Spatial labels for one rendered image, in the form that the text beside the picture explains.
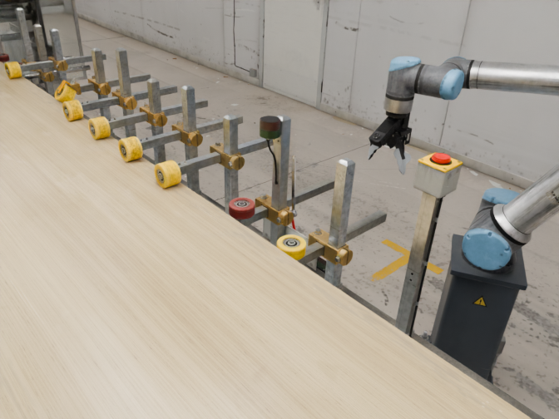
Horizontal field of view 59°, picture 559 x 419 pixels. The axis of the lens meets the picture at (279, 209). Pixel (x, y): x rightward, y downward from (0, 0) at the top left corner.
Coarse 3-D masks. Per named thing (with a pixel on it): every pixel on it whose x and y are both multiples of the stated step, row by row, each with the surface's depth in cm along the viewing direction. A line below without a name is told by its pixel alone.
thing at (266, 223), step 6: (264, 222) 171; (270, 222) 168; (264, 228) 172; (288, 228) 162; (264, 234) 174; (288, 234) 163; (294, 234) 160; (300, 234) 158; (306, 240) 157; (306, 246) 158; (312, 264) 158
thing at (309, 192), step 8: (320, 184) 175; (328, 184) 176; (296, 192) 169; (304, 192) 169; (312, 192) 171; (320, 192) 174; (288, 200) 164; (296, 200) 167; (256, 208) 159; (264, 208) 159; (256, 216) 157; (264, 216) 159; (248, 224) 155
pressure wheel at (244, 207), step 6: (240, 198) 155; (246, 198) 155; (234, 204) 151; (240, 204) 151; (246, 204) 152; (252, 204) 152; (234, 210) 149; (240, 210) 149; (246, 210) 149; (252, 210) 151; (234, 216) 150; (240, 216) 150; (246, 216) 150
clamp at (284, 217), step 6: (258, 198) 162; (270, 198) 163; (258, 204) 162; (264, 204) 160; (270, 204) 159; (270, 210) 158; (276, 210) 156; (282, 210) 156; (288, 210) 157; (270, 216) 159; (276, 216) 157; (282, 216) 155; (288, 216) 156; (276, 222) 158; (282, 222) 156; (288, 222) 157
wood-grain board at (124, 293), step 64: (0, 64) 277; (0, 128) 197; (64, 128) 200; (0, 192) 153; (64, 192) 155; (128, 192) 156; (192, 192) 158; (0, 256) 125; (64, 256) 126; (128, 256) 128; (192, 256) 129; (256, 256) 130; (0, 320) 106; (64, 320) 107; (128, 320) 108; (192, 320) 108; (256, 320) 109; (320, 320) 110; (384, 320) 111; (0, 384) 92; (64, 384) 93; (128, 384) 93; (192, 384) 94; (256, 384) 94; (320, 384) 95; (384, 384) 95; (448, 384) 96
